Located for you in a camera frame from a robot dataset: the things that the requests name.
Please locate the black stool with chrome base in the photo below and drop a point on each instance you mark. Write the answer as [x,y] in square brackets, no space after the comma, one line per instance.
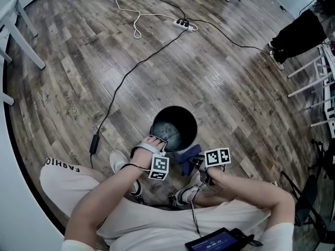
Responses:
[172,199]

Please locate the white table frame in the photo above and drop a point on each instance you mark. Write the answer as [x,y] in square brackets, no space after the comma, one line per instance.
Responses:
[306,88]

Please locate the person's left hand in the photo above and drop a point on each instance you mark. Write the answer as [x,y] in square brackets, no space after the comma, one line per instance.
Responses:
[142,161]

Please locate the person's right forearm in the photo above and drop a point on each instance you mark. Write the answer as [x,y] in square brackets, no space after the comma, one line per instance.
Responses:
[248,189]

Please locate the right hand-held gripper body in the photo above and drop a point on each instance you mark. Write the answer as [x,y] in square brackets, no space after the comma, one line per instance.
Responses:
[217,157]

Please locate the person's right white sock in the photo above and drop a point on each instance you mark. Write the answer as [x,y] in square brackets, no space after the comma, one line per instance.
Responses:
[183,195]

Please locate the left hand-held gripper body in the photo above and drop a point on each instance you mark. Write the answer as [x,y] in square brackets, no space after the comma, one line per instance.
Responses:
[159,167]

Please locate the dark blue cloth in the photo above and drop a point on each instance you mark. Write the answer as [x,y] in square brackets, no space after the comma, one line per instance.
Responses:
[189,166]

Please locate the person's right white shoe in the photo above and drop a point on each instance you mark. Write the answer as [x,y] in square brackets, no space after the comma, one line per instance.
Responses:
[195,184]

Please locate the person's left forearm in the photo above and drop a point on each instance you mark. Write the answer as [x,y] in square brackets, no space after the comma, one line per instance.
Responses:
[102,200]

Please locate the black power adapter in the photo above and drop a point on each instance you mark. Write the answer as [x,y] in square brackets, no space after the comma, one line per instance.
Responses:
[94,144]

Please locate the black round bucket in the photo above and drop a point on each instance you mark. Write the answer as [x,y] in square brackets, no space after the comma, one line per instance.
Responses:
[180,121]

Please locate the black stand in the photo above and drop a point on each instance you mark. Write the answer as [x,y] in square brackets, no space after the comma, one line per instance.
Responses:
[329,161]

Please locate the person's right leg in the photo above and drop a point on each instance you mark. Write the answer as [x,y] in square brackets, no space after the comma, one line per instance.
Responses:
[217,199]

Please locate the person's white shirt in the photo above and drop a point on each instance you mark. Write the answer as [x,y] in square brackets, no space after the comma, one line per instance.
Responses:
[277,237]

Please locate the black folding chair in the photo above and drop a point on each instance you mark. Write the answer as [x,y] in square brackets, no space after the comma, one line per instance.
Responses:
[306,205]

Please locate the black screen device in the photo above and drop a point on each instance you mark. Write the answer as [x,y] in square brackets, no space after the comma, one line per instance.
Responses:
[214,242]

